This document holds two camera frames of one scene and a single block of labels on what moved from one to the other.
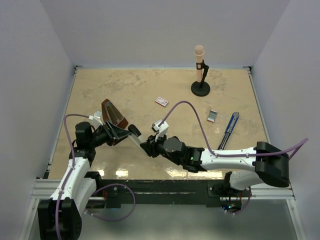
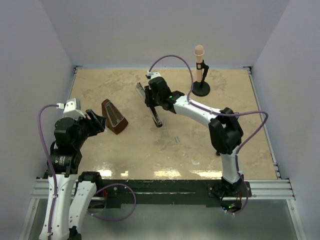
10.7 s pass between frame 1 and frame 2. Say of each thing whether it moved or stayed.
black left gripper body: moved
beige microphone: stayed
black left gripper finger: moved
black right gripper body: moved
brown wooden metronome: stayed
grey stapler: moved
